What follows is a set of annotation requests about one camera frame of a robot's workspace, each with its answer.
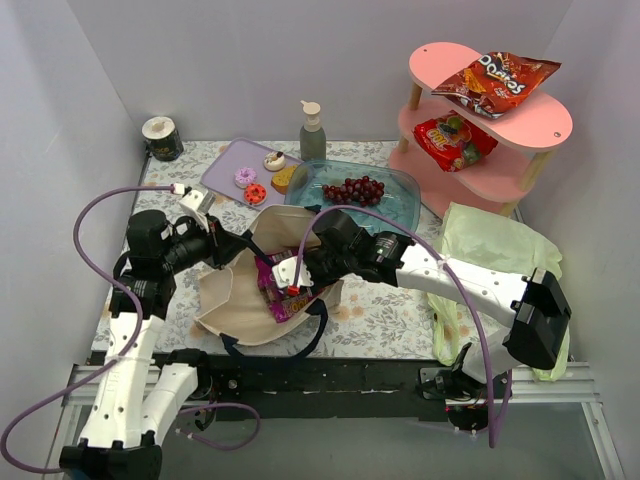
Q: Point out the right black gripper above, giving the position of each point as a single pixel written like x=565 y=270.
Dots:
x=314 y=270

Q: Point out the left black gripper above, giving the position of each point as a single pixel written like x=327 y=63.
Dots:
x=220 y=240

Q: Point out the red grape bunch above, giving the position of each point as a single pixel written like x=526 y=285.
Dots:
x=363 y=191

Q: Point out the beige canvas tote bag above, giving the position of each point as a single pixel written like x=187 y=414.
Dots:
x=231 y=305

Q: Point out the purple snack bag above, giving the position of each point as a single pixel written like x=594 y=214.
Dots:
x=282 y=306

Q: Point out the orange toy bread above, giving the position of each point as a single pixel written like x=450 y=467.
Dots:
x=281 y=180

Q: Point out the white cream toy pastry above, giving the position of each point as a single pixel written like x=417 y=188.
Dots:
x=274 y=161

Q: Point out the light green plastic grocery bag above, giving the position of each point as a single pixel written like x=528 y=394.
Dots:
x=490 y=241

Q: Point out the red fruit candy bag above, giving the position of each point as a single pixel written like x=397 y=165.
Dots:
x=453 y=142

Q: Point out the orange Doritos chip bag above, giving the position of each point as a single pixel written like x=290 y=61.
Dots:
x=496 y=83

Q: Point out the purple toy food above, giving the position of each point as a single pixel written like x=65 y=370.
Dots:
x=245 y=176

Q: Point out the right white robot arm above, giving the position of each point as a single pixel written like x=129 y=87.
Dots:
x=532 y=309

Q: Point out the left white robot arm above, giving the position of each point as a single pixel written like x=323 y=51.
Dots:
x=125 y=430

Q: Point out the blue transparent plastic tray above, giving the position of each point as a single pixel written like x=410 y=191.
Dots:
x=400 y=201

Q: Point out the purple plastic lid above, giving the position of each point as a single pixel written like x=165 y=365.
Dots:
x=220 y=176

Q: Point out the white cup behind tote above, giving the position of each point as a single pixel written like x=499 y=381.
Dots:
x=162 y=138

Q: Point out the grey soap pump bottle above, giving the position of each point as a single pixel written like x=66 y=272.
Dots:
x=312 y=137

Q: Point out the pink three-tier shelf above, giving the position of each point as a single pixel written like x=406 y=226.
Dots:
x=527 y=138

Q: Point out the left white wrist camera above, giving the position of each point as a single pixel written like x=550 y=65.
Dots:
x=194 y=203

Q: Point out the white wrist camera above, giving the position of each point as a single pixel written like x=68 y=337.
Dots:
x=291 y=276
x=194 y=203

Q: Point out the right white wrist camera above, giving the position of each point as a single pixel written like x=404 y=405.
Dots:
x=291 y=276

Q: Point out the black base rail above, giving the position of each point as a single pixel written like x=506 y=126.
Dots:
x=323 y=388

